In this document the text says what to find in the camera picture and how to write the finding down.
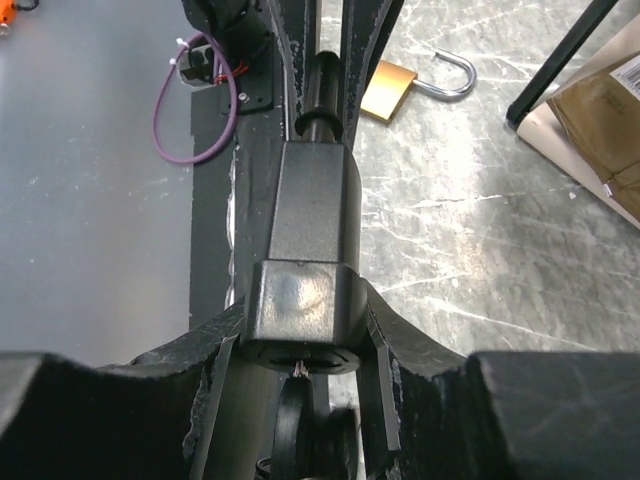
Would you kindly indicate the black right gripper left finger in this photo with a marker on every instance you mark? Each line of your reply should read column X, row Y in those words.
column 190, row 409

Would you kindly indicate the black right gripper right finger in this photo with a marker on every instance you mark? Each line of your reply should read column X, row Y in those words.
column 430, row 413

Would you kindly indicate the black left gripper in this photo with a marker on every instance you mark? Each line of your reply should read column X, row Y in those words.
column 366, row 26

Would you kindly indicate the black-headed key bunch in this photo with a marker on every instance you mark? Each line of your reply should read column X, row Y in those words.
column 308, row 444

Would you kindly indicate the black round padlock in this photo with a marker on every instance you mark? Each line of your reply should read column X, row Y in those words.
column 306, row 303

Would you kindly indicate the large brass padlock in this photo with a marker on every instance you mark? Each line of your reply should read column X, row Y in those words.
column 391, row 84

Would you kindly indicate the cream three-tier shelf rack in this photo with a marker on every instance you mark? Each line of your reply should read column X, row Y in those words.
column 534, row 122

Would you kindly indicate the brown packaged item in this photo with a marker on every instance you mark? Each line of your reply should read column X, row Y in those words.
column 600, row 114

